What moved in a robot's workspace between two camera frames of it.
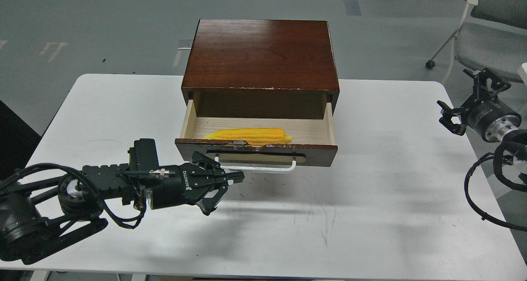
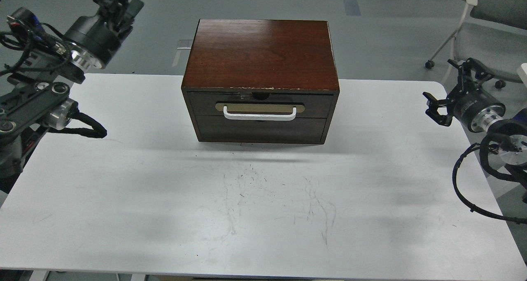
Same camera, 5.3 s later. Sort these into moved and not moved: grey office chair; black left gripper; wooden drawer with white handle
Moved: black left gripper; wooden drawer with white handle
Not moved: grey office chair
